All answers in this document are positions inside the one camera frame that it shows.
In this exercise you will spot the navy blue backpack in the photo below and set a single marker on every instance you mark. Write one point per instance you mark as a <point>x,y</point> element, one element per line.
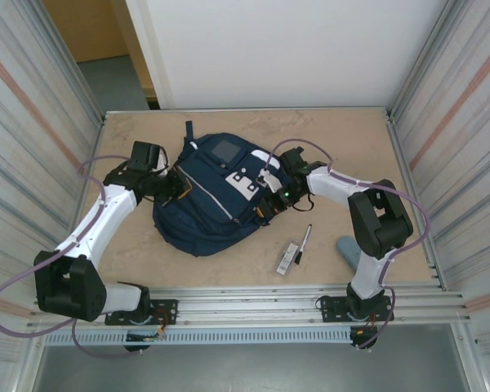
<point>212,200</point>

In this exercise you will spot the teal sponge block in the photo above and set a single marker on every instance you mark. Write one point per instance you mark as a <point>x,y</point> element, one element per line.
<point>348,249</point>

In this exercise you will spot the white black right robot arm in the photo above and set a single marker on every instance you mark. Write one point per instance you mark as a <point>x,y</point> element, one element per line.
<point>339,179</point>

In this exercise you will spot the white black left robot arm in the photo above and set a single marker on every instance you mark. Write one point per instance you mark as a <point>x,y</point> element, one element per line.
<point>94,228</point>

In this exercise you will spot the black marker pen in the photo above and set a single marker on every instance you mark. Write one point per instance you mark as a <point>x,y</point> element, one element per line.
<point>303,245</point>

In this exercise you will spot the corrugated plastic side panel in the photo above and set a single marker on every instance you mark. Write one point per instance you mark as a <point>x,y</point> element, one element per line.
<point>24,122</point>
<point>465,122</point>

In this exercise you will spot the wooden door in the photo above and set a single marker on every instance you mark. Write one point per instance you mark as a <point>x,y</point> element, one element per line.
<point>90,28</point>

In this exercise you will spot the aluminium mounting rail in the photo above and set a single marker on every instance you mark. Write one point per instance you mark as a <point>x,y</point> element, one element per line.
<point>249,302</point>

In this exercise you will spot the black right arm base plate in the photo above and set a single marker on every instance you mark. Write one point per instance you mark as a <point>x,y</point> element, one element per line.
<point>330,306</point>

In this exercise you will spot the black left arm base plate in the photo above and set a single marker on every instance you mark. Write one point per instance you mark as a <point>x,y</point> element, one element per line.
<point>167,306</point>

